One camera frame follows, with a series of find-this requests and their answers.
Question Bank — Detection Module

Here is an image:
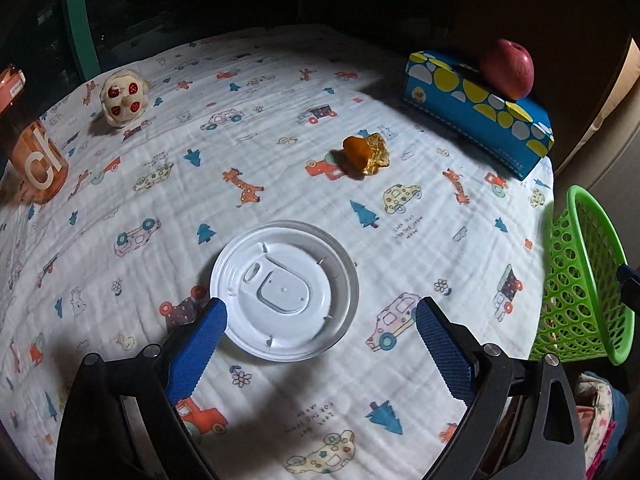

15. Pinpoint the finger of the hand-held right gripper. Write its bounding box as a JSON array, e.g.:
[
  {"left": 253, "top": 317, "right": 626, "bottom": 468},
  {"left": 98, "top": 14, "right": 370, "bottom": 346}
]
[{"left": 616, "top": 262, "right": 640, "bottom": 311}]

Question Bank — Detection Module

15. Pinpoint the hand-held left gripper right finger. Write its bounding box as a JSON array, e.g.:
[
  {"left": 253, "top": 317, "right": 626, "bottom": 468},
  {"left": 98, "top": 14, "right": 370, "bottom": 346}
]
[{"left": 415, "top": 296, "right": 586, "bottom": 480}]

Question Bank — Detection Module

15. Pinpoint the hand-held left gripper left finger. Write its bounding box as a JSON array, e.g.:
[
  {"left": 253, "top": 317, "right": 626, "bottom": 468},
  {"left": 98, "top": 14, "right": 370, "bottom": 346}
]
[{"left": 55, "top": 297, "right": 228, "bottom": 480}]

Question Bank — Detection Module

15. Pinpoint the green plastic mesh basket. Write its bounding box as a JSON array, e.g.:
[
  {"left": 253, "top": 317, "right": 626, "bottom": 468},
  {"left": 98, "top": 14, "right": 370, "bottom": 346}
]
[{"left": 530, "top": 185, "right": 636, "bottom": 366}]

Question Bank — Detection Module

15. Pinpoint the white plastic lid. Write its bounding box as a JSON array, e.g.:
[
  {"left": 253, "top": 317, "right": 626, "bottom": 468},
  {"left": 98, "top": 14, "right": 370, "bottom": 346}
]
[{"left": 210, "top": 220, "right": 360, "bottom": 362}]

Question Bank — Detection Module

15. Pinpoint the floral cloth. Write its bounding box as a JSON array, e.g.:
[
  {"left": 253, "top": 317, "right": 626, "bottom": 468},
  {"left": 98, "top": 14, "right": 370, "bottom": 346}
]
[{"left": 572, "top": 372, "right": 631, "bottom": 480}]

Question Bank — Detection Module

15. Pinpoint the white printed tablecloth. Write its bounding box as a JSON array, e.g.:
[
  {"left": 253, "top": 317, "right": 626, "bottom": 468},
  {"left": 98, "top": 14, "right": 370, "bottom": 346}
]
[{"left": 0, "top": 25, "right": 556, "bottom": 480}]

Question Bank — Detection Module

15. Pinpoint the orange and gold pastry toy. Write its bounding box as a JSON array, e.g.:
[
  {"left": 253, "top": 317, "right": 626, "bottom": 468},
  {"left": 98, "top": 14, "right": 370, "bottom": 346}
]
[{"left": 341, "top": 131, "right": 392, "bottom": 177}]

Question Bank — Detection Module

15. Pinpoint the blue spotted tissue box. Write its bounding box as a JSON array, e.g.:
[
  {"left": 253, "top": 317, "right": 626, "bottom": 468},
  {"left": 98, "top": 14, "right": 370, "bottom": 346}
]
[{"left": 402, "top": 50, "right": 555, "bottom": 180}]

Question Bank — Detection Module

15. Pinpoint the orange water bottle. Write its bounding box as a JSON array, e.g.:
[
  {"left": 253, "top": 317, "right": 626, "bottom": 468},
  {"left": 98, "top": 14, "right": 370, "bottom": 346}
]
[{"left": 0, "top": 64, "right": 69, "bottom": 206}]

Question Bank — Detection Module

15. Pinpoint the red apple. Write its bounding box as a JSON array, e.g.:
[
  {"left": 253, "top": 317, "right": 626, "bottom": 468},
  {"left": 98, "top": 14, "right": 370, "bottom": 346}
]
[{"left": 481, "top": 38, "right": 535, "bottom": 101}]

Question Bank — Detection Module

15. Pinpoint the green window frame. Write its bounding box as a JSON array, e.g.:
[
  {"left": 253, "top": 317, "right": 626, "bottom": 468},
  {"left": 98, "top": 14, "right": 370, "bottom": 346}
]
[{"left": 65, "top": 0, "right": 101, "bottom": 81}]

